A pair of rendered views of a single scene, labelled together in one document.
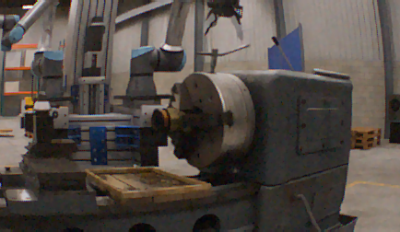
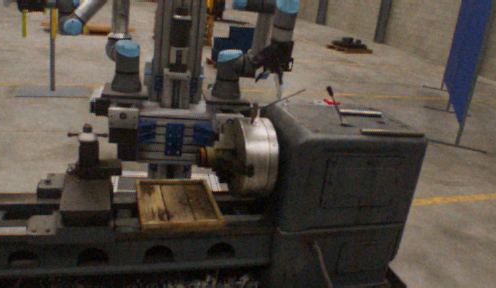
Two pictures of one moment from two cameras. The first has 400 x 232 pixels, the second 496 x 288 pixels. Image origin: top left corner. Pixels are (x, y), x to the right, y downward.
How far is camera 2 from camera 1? 79 cm
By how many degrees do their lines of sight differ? 23
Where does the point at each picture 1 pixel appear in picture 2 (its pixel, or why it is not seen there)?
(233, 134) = (253, 183)
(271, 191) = (283, 236)
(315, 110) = (351, 170)
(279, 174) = (293, 223)
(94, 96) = (180, 89)
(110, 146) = (186, 141)
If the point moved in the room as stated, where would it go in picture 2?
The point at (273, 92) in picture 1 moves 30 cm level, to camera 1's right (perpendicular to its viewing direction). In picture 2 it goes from (295, 155) to (379, 174)
